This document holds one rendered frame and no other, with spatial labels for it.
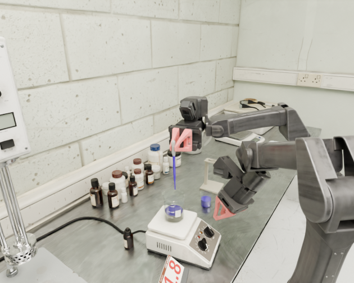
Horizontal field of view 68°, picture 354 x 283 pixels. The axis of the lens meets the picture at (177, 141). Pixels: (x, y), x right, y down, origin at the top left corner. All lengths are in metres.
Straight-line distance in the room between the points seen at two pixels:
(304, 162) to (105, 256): 0.63
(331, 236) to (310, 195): 0.07
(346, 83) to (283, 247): 1.30
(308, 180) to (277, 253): 0.50
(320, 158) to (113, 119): 0.90
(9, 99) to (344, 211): 0.53
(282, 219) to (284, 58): 1.31
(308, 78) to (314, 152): 1.57
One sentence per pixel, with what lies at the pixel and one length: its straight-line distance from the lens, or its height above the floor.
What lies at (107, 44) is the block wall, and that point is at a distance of 1.12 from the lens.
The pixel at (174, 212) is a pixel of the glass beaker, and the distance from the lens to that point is 0.78.
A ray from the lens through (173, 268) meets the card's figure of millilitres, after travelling 0.78.
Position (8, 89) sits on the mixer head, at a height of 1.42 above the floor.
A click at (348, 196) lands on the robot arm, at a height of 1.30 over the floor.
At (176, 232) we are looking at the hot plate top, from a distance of 0.78.
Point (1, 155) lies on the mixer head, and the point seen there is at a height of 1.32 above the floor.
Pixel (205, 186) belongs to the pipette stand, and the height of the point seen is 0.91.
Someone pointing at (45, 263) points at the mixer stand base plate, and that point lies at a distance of 0.89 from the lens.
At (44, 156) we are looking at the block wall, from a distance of 1.02.
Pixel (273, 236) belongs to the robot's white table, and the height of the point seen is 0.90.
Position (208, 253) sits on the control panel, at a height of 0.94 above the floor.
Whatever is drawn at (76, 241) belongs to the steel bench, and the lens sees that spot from 0.94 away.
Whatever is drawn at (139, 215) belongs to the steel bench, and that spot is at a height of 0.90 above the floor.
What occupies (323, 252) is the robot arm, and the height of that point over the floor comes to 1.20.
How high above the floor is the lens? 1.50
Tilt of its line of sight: 22 degrees down
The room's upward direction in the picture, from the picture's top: straight up
